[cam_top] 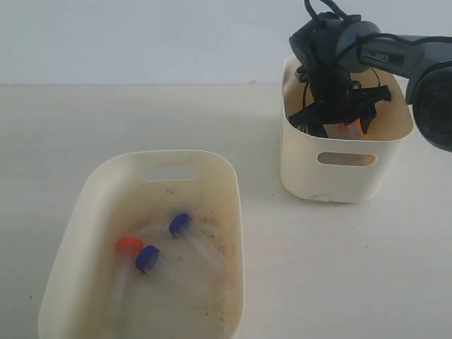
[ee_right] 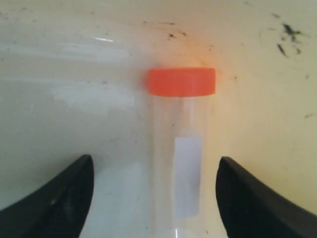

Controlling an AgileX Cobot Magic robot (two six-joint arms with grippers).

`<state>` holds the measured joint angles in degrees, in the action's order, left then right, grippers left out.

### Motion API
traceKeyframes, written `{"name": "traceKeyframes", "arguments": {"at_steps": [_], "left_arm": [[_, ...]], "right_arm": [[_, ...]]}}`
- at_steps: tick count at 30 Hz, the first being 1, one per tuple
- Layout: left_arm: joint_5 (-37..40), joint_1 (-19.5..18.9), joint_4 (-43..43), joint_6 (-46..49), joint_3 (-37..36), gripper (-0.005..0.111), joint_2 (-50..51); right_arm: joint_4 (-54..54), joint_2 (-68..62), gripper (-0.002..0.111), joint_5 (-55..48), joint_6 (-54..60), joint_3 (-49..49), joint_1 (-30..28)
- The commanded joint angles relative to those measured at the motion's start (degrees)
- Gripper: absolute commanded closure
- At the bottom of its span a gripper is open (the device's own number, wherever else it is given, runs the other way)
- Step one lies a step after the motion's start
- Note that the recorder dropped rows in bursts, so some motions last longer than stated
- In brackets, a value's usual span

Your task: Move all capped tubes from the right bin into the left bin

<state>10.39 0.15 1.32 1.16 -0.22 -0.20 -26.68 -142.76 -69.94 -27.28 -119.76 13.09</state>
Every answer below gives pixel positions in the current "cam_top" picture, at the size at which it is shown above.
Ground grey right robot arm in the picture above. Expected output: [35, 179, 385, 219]
[288, 12, 451, 151]

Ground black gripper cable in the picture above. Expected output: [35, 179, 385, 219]
[295, 0, 382, 110]

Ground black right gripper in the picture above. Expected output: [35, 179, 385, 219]
[288, 66, 392, 138]

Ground blue-capped tube moved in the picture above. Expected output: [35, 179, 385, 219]
[169, 213, 225, 275]
[135, 245, 177, 283]

